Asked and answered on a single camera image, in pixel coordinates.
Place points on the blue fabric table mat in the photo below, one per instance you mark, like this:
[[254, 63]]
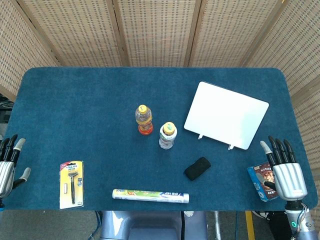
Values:
[[100, 125]]

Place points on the cling film roll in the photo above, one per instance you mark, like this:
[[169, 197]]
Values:
[[150, 196]]

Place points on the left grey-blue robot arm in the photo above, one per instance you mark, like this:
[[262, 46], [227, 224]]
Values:
[[1, 203]]

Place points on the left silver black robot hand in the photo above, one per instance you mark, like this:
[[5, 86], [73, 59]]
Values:
[[5, 175]]

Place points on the yellow carded razor pack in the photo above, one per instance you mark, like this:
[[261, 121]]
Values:
[[72, 185]]

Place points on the orange iced tea bottle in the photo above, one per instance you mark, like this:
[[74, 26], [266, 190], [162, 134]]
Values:
[[144, 121]]

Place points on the grey-blue robot torso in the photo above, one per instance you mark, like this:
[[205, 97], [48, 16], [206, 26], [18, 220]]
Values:
[[150, 225]]

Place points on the blue cookie box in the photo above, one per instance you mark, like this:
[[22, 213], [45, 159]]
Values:
[[258, 185]]

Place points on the white yellow-capped bottle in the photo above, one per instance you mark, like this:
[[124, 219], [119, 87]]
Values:
[[167, 137]]

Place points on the bamboo folding screen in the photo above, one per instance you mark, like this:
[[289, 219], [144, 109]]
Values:
[[155, 32]]

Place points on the white rectangular tray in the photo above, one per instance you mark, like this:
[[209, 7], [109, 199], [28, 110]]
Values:
[[225, 115]]

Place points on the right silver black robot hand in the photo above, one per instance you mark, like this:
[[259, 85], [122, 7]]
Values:
[[290, 177]]

